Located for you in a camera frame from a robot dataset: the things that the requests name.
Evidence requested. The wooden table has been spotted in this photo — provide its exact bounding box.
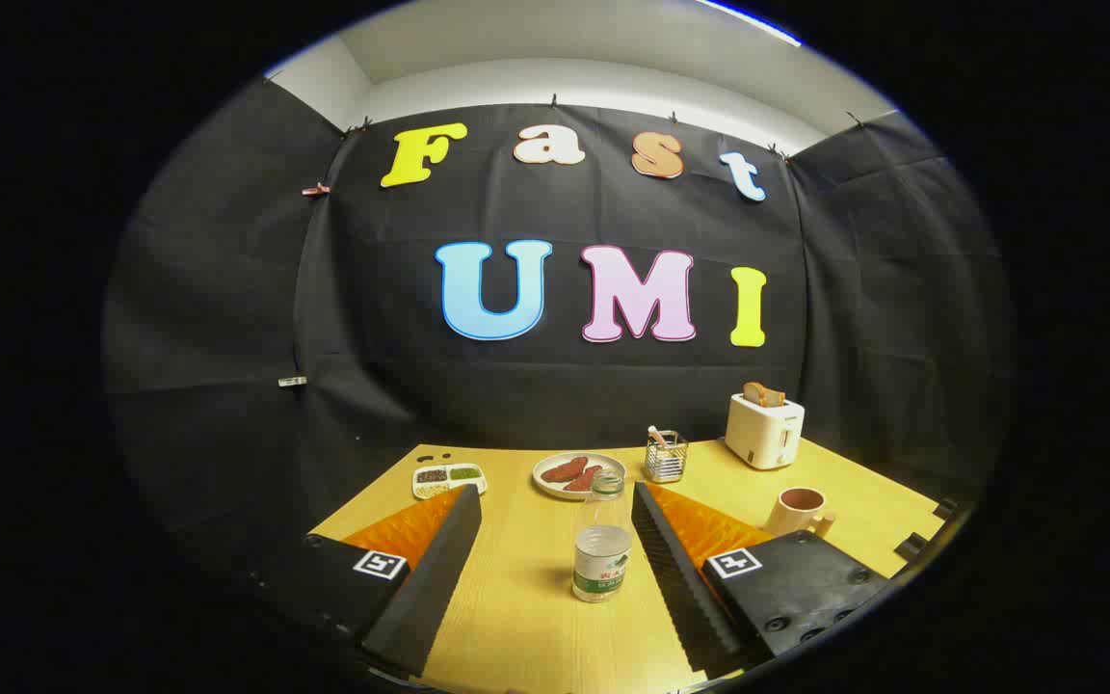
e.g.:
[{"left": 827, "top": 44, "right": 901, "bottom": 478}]
[{"left": 309, "top": 439, "right": 946, "bottom": 694}]

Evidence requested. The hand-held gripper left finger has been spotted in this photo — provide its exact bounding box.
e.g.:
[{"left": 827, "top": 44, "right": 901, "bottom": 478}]
[{"left": 261, "top": 484, "right": 484, "bottom": 681}]

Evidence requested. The cream toaster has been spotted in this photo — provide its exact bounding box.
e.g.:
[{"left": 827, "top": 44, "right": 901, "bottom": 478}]
[{"left": 725, "top": 392, "right": 806, "bottom": 470}]

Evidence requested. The white divided condiment tray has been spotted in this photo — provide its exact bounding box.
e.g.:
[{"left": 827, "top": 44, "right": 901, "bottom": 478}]
[{"left": 411, "top": 463, "right": 488, "bottom": 501}]

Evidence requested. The clear plastic juice bottle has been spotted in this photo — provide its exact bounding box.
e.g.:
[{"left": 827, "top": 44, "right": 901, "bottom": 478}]
[{"left": 572, "top": 469, "right": 633, "bottom": 603}]

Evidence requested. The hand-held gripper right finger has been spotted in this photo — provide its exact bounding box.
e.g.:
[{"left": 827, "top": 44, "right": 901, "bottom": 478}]
[{"left": 630, "top": 482, "right": 893, "bottom": 681}]

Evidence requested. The white round plate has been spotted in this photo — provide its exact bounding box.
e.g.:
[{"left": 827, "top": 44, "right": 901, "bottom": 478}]
[{"left": 532, "top": 452, "right": 627, "bottom": 500}]

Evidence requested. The black backdrop cloth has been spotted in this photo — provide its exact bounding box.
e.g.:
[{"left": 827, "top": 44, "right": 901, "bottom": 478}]
[{"left": 102, "top": 82, "right": 1009, "bottom": 579}]

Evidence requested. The cream cup with brown inside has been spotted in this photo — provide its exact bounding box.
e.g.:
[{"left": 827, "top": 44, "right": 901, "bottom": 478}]
[{"left": 765, "top": 487, "right": 835, "bottom": 539}]

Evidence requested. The wire mesh holder basket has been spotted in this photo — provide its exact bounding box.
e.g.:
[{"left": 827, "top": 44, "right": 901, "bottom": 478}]
[{"left": 645, "top": 430, "right": 689, "bottom": 484}]

